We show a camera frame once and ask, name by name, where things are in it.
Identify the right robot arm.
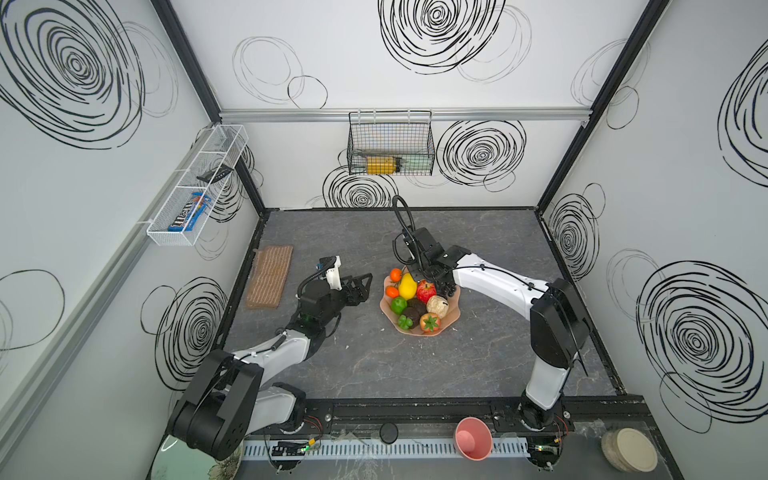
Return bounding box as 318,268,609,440
402,225,591,431

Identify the yellow bottle in basket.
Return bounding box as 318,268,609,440
365,156,400,175

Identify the dark avocado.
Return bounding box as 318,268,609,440
407,298,427,317

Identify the red crinkled fruit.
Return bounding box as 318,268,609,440
416,280,437,304

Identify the green item in basket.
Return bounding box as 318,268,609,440
399,154,434,176

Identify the blue candy packet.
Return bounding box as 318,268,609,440
167,192,210,232

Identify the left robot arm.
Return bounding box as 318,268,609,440
165,273,373,460

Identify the yellow lemon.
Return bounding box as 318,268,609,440
398,273,418,301

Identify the green floral plate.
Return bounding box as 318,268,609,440
149,436,245,480

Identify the white wire shelf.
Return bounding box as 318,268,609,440
146,124,248,247

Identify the green lime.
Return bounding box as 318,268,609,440
390,296,408,316

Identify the beige pale fruit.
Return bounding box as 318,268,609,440
426,295,450,319

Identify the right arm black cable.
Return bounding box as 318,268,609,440
391,194,430,271

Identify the pink cup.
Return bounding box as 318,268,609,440
454,417,493,461

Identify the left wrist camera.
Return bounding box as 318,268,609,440
318,256,342,291

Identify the dark brown mangosteen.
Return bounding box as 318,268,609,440
397,307,421,331

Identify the red green apple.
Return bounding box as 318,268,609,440
419,312,441,335

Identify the aluminium wall rail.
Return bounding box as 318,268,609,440
220,106,592,123

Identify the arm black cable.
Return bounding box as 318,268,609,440
391,194,430,271
295,263,330,301

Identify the black wire basket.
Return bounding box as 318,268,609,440
346,120,436,176

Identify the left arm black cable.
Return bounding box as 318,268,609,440
295,263,330,301

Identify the brown woven mat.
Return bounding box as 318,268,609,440
244,245,294,310

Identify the black remote control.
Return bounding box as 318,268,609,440
196,164,234,185

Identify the white slotted cable duct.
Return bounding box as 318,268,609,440
243,437,530,461

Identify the pink wavy fruit bowl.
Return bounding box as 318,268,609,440
380,265,461,336

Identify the black round knob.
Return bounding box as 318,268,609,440
379,422,399,445

